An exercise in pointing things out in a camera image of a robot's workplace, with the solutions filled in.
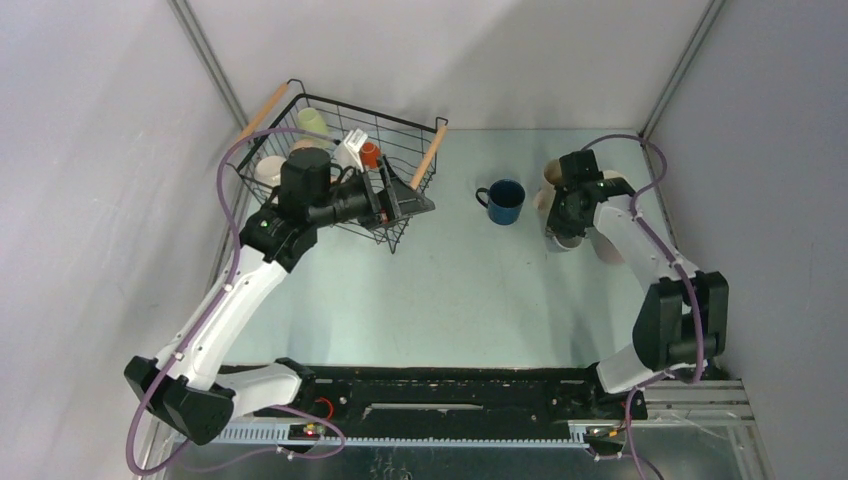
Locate dark blue mug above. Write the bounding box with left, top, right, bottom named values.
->
left=475, top=179, right=526, bottom=226

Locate right wooden rack handle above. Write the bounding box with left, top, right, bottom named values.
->
left=409, top=124, right=448, bottom=190

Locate left wooden rack handle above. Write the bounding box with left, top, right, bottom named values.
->
left=236, top=82, right=289, bottom=141

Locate pale yellow mug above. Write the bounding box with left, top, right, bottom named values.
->
left=602, top=170, right=627, bottom=180

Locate floral painted ceramic mug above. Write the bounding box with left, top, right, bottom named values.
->
left=533, top=159, right=563, bottom=213

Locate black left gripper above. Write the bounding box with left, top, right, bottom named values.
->
left=309, top=156, right=434, bottom=233

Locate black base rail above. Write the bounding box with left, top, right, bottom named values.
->
left=252, top=364, right=723, bottom=440

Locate grey striped mug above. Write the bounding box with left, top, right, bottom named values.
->
left=290, top=138, right=318, bottom=153

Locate light green cup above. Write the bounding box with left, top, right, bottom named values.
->
left=296, top=107, right=332, bottom=144

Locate lilac mug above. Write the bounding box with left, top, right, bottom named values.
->
left=589, top=230, right=625, bottom=265

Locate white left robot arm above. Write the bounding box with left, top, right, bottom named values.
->
left=125, top=128, right=446, bottom=445

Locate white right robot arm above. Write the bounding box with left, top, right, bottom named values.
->
left=546, top=149, right=729, bottom=418

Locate wooden rack handle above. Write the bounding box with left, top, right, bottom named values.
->
left=409, top=124, right=448, bottom=190
left=236, top=82, right=289, bottom=141

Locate grey cable duct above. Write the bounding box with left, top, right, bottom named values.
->
left=212, top=422, right=588, bottom=448

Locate orange cup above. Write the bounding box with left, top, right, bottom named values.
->
left=359, top=141, right=382, bottom=170

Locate black wire dish rack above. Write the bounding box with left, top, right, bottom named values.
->
left=234, top=92, right=447, bottom=262

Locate white ribbed mug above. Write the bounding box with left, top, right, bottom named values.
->
left=254, top=155, right=286, bottom=188

